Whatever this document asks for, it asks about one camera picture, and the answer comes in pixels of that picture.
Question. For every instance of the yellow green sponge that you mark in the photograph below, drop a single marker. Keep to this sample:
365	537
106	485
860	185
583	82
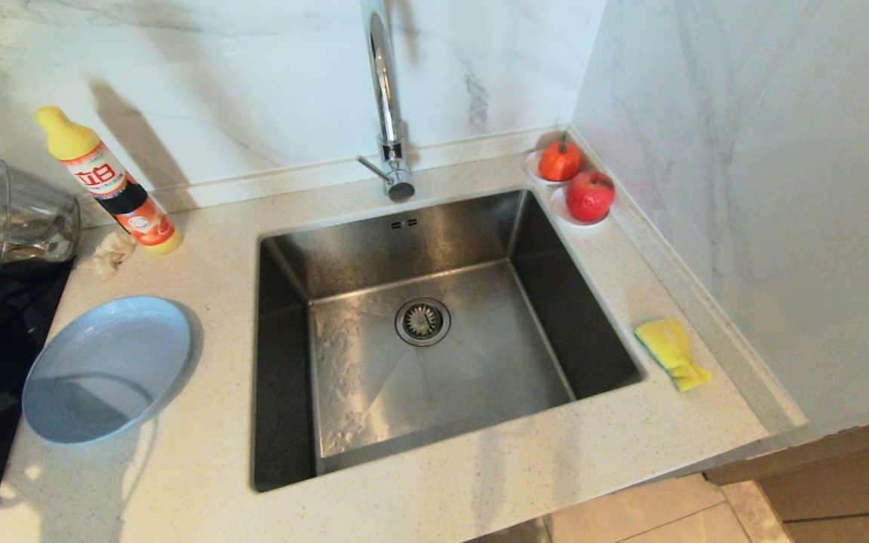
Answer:
668	343

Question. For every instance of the orange dish soap bottle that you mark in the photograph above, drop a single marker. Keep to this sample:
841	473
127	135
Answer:
106	181

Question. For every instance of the grey plate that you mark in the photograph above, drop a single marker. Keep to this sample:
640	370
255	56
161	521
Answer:
106	369

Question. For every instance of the stainless steel sink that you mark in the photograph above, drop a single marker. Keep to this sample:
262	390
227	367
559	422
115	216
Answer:
434	392

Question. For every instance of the metal drain strainer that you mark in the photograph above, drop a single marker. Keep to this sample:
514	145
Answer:
422	321

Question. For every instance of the small white dish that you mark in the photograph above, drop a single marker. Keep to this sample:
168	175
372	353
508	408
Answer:
561	214
532	167

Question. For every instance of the orange toy pumpkin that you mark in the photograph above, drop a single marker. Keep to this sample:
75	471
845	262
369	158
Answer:
560	160

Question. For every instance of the red toy apple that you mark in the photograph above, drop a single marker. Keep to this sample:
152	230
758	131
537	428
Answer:
590	195

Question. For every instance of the chrome faucet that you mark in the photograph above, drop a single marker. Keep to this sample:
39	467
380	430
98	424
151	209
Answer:
385	83

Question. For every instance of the clear glass jug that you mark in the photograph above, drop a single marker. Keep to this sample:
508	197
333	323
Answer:
27	215

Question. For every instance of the wooden cabinet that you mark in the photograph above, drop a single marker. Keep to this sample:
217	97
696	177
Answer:
834	483

